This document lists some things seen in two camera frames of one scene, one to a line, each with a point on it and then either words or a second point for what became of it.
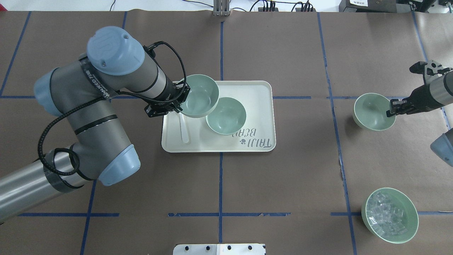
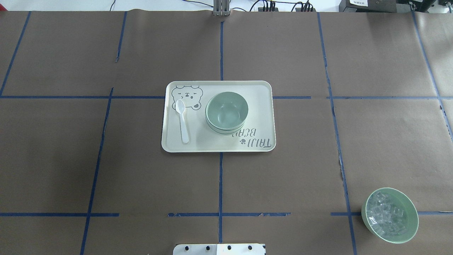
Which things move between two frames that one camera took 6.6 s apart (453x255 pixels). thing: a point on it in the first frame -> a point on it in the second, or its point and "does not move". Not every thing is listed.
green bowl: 370,112 -> 227,110
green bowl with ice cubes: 390,215 does not move
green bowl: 203,97 -> 226,131
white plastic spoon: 185,138 does not move
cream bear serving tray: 257,135 does not move
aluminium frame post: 221,7 does not move
